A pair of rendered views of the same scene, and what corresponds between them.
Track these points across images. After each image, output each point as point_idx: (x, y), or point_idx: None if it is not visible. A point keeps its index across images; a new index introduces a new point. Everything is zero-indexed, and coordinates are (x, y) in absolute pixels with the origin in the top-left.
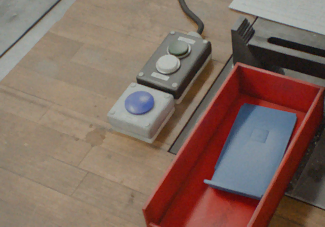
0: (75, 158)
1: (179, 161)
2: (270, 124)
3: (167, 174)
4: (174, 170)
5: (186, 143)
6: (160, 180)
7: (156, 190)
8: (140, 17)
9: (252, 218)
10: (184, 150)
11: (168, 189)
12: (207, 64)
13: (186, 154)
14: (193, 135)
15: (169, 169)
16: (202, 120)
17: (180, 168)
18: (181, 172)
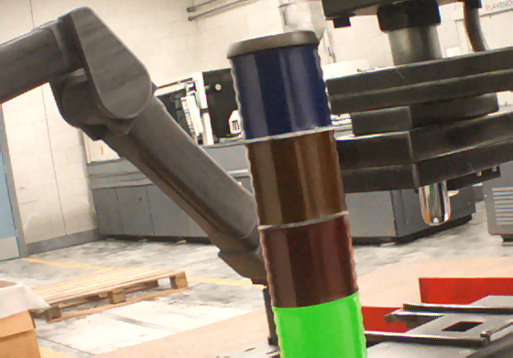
0: None
1: (469, 284)
2: None
3: (451, 276)
4: (461, 287)
5: (484, 276)
6: (445, 276)
7: (435, 276)
8: None
9: (371, 305)
10: (477, 279)
11: (450, 298)
12: None
13: (481, 290)
14: (493, 277)
15: (456, 276)
16: (511, 278)
17: (470, 296)
18: (470, 302)
